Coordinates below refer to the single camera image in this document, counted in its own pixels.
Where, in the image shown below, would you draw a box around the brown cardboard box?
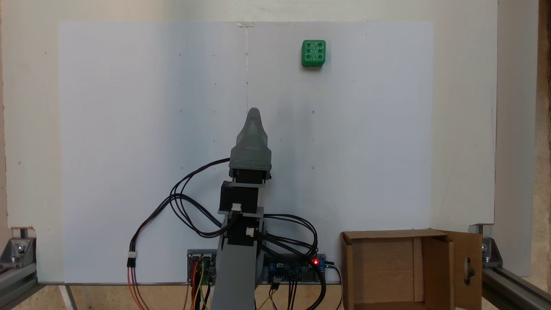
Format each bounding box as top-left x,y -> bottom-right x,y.
340,228 -> 483,310

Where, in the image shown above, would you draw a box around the orange red wire bundle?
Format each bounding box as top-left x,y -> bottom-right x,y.
127,267 -> 149,310

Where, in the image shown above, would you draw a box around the black servo cable bundle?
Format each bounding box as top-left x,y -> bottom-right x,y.
258,232 -> 321,270
169,158 -> 235,238
260,214 -> 319,259

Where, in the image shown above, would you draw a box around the blue circuit board red LED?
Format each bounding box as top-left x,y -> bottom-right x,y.
263,254 -> 328,284

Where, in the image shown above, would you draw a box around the black power cable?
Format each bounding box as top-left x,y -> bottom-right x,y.
325,260 -> 345,310

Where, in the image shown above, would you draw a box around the aluminium frame post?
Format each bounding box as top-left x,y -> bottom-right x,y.
481,266 -> 551,310
0,260 -> 39,310

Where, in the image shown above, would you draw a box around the yellow jumper wire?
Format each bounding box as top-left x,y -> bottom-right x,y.
195,260 -> 205,310

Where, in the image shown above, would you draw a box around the black cable with white connector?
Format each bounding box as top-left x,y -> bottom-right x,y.
127,194 -> 226,268

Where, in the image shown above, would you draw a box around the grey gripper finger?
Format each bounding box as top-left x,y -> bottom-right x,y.
237,108 -> 268,146

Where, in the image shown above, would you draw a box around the white paper sheet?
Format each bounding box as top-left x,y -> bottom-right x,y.
58,21 -> 434,285

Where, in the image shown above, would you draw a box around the green dice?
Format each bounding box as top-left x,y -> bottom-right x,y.
301,40 -> 326,68

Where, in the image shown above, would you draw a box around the circuit board with jumper wires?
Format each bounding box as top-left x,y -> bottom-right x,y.
187,250 -> 217,285

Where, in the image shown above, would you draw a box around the metal corner bracket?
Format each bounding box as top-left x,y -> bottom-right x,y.
0,227 -> 37,264
469,224 -> 503,268

